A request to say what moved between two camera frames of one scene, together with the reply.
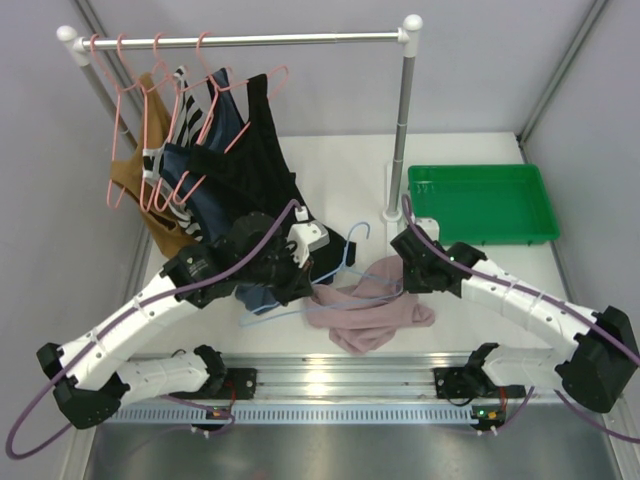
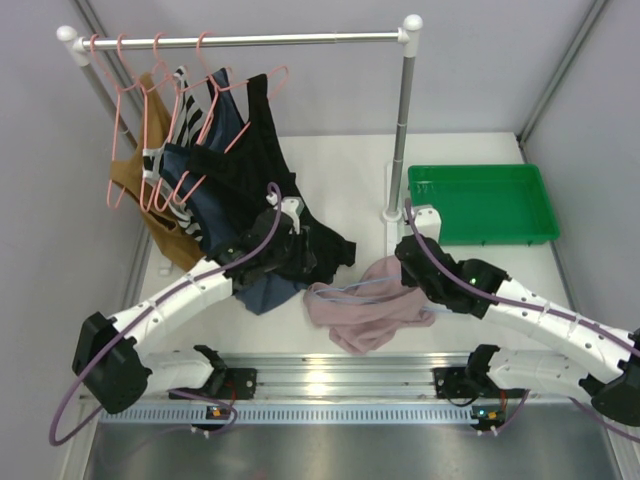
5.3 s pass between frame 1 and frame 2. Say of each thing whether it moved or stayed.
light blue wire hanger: moved
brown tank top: stayed
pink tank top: stayed
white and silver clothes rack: stayed
